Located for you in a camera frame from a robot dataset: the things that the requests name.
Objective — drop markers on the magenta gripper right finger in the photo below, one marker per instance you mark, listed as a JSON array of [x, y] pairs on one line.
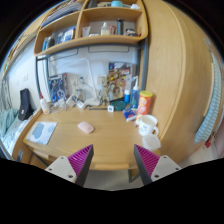
[[153, 167]]

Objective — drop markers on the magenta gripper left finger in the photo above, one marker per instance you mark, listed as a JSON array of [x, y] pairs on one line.
[[75, 167]]

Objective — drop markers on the blue grey mouse pad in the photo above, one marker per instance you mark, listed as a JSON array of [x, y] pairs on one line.
[[41, 132]]

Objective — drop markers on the white plastic lid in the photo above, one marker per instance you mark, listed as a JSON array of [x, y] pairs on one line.
[[151, 142]]

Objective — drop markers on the white mug with drawing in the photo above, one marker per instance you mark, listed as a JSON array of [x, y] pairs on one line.
[[148, 125]]

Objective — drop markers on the wooden desk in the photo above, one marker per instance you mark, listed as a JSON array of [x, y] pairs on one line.
[[113, 139]]

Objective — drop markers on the blue red small packet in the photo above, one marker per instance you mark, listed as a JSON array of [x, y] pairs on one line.
[[130, 114]]

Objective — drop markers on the white glue bottle red cap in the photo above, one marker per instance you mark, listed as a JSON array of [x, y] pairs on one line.
[[44, 105]]

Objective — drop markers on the dark green round tin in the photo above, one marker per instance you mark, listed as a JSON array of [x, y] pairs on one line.
[[118, 105]]

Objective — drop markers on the orange yellow chips can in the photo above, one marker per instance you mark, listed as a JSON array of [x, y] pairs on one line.
[[144, 103]]

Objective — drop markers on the blue spray bottle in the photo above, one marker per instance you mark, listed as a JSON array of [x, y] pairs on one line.
[[134, 94]]

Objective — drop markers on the blue packaged box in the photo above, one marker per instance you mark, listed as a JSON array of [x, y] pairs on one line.
[[58, 87]]

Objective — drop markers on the teal bed blanket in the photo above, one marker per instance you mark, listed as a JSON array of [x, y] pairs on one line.
[[7, 117]]

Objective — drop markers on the colourful photo collage board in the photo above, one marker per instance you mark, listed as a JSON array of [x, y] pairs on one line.
[[120, 75]]

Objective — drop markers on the tall wooden wardrobe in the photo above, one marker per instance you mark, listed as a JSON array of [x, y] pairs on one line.
[[180, 75]]

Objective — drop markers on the white bottle on shelf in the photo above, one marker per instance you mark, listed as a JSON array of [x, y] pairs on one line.
[[105, 29]]

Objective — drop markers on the wooden wall shelf unit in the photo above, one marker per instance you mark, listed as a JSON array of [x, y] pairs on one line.
[[88, 23]]

